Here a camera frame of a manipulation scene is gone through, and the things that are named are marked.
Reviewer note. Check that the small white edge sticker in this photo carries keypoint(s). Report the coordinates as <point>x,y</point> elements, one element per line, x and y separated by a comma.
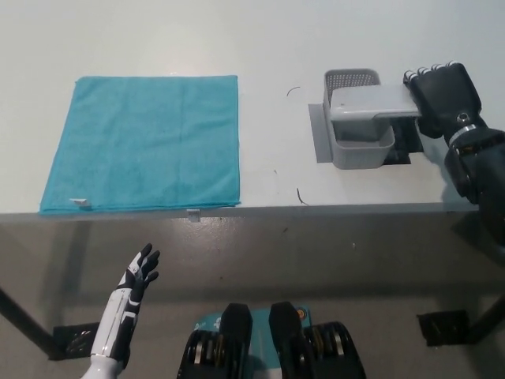
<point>193,214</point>

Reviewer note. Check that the white rectangular box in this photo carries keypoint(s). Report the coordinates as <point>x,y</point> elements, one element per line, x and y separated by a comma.
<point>367,100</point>

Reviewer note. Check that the teal microfiber cloth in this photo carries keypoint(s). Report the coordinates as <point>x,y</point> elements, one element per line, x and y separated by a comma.
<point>146,142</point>

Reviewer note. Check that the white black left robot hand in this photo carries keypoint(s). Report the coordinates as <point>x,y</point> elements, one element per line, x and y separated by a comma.
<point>118,320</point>

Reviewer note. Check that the grey perforated plastic basket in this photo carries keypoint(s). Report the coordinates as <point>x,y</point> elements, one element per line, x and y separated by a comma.
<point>359,156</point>

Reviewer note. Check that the black table leg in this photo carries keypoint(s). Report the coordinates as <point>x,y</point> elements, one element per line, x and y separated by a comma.
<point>23,316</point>
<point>489,316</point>

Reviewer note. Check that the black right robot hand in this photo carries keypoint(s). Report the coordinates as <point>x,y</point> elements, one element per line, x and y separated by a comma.
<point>446,98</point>

